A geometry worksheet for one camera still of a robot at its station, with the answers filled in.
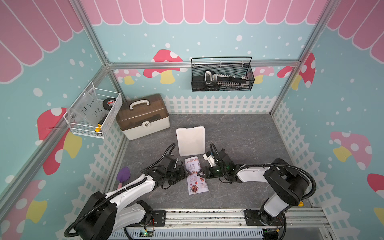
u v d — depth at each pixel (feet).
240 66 2.95
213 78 2.92
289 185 1.50
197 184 2.70
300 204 2.54
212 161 2.66
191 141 3.00
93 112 2.28
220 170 2.49
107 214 1.33
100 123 2.08
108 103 2.64
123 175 2.86
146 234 2.37
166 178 2.12
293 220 2.44
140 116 3.06
